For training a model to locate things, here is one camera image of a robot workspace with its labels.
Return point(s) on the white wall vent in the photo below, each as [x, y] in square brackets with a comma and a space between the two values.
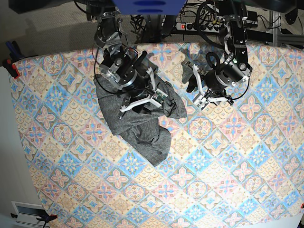
[28, 211]

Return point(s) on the red black clamp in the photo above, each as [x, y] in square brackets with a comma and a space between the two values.
[45, 218]
[11, 68]

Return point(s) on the aluminium frame post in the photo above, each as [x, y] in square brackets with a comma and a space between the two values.
[279, 39]

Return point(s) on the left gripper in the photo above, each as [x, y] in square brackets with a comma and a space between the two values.
[211, 90]

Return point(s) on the red black clamp lower left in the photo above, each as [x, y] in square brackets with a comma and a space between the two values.
[45, 218]

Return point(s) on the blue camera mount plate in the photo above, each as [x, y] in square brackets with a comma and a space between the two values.
[149, 7]

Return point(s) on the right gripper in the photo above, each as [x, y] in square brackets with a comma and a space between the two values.
[150, 94]

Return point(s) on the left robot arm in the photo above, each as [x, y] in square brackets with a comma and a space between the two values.
[234, 71]

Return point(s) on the red black clamp upper left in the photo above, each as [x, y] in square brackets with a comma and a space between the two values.
[11, 68]

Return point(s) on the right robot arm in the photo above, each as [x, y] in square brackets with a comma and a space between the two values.
[122, 67]

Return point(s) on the grey t-shirt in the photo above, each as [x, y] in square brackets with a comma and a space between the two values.
[141, 131]

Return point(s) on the patterned tablecloth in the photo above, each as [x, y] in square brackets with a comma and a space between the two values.
[228, 166]

